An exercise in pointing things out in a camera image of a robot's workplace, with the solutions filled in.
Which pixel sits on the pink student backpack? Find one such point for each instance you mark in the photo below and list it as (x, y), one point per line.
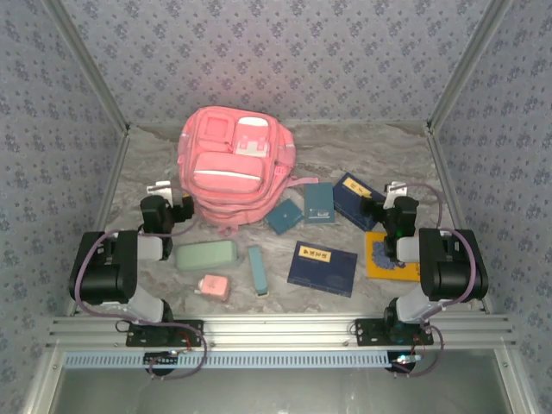
(228, 172)

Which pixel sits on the navy book with blue drawing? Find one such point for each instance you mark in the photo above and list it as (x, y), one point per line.
(349, 202)

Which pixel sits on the yellow book with blue picture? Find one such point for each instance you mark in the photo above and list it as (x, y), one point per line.
(375, 269)

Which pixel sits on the mint green pencil case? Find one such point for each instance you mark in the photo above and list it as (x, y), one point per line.
(205, 255)

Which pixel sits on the teal notebook with white label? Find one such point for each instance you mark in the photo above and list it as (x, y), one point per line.
(319, 200)

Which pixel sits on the small pink box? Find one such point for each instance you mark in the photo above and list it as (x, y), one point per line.
(215, 287)

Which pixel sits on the small square teal notebook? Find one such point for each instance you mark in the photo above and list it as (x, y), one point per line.
(283, 217)

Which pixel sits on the navy book wide yellow label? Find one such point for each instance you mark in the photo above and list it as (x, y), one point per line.
(321, 274)

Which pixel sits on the slim teal pen box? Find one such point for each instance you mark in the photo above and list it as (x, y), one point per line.
(257, 269)

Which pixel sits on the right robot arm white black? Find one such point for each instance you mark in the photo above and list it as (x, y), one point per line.
(453, 276)

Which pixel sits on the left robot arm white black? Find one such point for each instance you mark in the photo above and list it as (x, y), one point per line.
(103, 276)

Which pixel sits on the small black controller board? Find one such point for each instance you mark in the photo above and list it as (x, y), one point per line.
(161, 359)
(403, 361)

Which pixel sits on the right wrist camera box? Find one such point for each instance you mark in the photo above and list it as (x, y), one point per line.
(394, 188)

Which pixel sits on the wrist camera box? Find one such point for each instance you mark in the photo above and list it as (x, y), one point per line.
(157, 187)
(394, 188)

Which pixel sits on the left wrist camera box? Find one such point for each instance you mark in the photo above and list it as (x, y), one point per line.
(157, 187)

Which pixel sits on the aluminium side rail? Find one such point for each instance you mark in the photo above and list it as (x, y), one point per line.
(115, 168)
(443, 172)

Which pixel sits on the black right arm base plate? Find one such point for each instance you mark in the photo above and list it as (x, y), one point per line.
(366, 336)

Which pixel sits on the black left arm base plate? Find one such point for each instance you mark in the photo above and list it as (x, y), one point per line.
(194, 338)

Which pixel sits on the aluminium mounting rail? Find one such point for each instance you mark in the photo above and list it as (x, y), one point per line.
(276, 330)

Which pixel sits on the aluminium frame post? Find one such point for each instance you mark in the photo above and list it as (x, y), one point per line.
(89, 64)
(465, 64)

